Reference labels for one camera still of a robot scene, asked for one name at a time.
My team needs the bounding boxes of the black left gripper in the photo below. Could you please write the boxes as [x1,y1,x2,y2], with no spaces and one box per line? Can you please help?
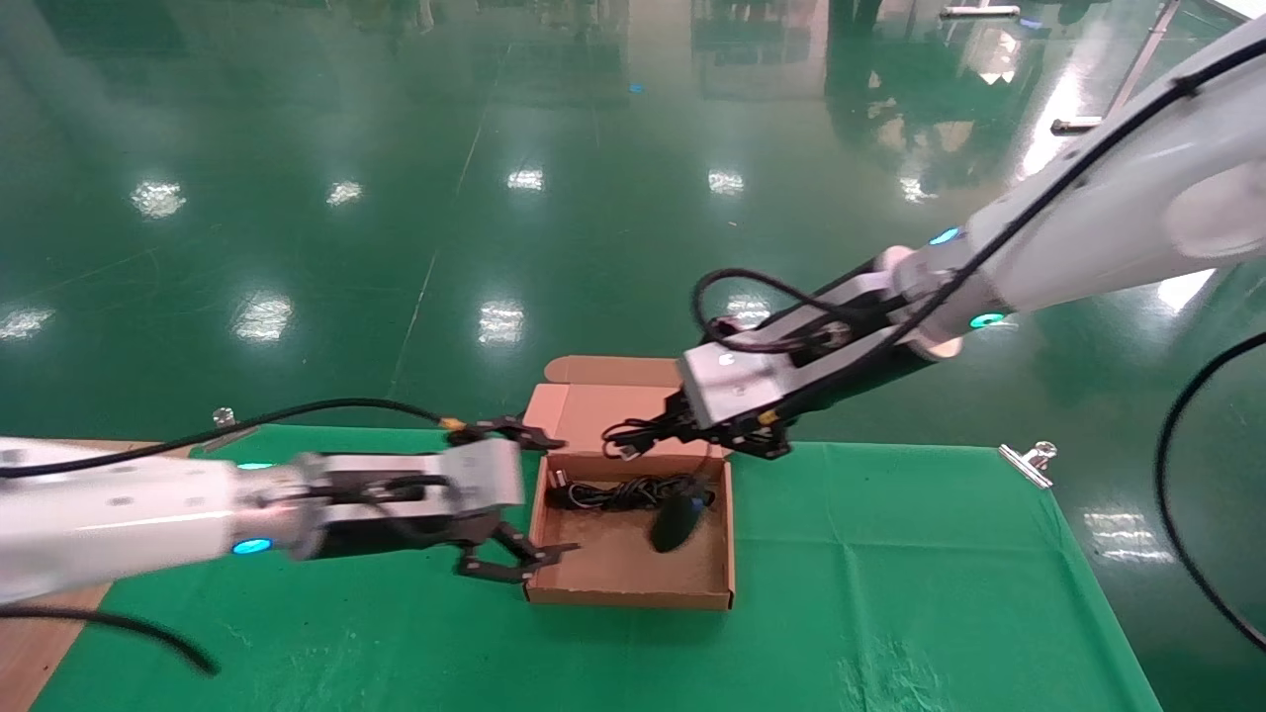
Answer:
[311,416,582,585]

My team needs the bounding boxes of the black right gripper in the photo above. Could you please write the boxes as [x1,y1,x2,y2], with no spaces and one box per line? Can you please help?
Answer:
[660,329,941,462]

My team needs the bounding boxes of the silver metal binder clip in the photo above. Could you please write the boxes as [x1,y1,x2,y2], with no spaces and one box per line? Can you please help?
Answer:
[998,441,1060,491]
[202,406,262,455]

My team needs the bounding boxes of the black cable with tie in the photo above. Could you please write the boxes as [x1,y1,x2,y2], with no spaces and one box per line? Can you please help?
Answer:
[600,414,695,463]

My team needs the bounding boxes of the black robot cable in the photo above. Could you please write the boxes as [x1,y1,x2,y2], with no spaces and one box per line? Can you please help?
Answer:
[0,604,221,679]
[689,40,1266,357]
[0,398,468,482]
[1154,330,1266,655]

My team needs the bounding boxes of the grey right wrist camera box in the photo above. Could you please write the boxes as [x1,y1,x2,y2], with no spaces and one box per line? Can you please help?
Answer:
[679,345,794,429]

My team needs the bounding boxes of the green table cloth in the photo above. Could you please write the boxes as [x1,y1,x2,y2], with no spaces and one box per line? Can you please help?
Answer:
[30,424,1164,712]

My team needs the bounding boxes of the black wired computer mouse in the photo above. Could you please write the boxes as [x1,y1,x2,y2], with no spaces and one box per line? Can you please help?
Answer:
[543,471,715,556]

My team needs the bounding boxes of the open brown cardboard box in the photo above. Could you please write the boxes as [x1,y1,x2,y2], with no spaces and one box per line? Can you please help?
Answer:
[521,355,739,611]

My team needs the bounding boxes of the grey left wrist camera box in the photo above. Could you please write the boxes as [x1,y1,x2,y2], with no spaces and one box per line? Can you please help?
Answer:
[434,437,526,518]

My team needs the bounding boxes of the metal stand leg with foot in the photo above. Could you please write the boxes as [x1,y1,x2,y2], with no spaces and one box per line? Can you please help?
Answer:
[1050,0,1185,136]

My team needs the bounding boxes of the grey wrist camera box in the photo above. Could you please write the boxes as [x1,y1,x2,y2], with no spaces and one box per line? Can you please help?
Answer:
[434,437,526,518]
[679,345,794,429]

